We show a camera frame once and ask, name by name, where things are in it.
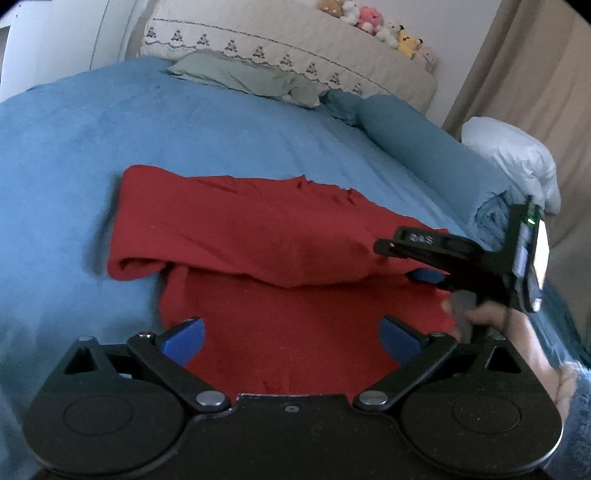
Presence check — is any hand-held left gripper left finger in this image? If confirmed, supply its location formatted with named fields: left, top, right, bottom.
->
left=46, top=316, right=232, bottom=414

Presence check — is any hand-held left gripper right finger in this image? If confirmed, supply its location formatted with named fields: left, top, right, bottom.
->
left=353, top=315, right=536, bottom=412

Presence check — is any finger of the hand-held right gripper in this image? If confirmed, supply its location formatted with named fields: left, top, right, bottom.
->
left=406, top=268, right=458, bottom=292
left=373, top=226, right=452, bottom=267

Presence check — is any red garment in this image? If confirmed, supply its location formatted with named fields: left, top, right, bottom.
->
left=106, top=165, right=462, bottom=397

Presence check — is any person's right forearm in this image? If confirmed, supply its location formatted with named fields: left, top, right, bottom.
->
left=502, top=310, right=579, bottom=418

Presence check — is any person's right hand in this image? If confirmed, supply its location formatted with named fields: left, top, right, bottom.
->
left=441, top=298, right=511, bottom=341

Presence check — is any rolled blue blanket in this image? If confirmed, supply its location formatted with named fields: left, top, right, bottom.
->
left=323, top=90, right=532, bottom=241

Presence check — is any white pillow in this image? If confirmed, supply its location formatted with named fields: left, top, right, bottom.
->
left=462, top=116, right=561, bottom=215

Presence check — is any person's blue fuzzy clothing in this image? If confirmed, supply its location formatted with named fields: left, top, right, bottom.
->
left=542, top=281, right=591, bottom=480

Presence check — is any beige curtain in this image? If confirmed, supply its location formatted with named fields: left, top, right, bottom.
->
left=442, top=0, right=591, bottom=315

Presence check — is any blue bed sheet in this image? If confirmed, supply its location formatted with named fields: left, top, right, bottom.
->
left=0, top=56, right=481, bottom=480

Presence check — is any yellow plush toy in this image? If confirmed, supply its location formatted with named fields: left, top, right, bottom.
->
left=396, top=25, right=424, bottom=60

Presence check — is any small white plush toy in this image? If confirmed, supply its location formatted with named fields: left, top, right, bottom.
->
left=375, top=22, right=400, bottom=48

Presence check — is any cream embroidered headboard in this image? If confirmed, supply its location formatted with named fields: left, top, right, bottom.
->
left=137, top=0, right=438, bottom=116

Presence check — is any green pillow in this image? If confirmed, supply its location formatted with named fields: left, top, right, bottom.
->
left=166, top=50, right=329, bottom=109

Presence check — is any white wardrobe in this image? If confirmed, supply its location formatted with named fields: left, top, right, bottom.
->
left=0, top=0, right=148, bottom=103

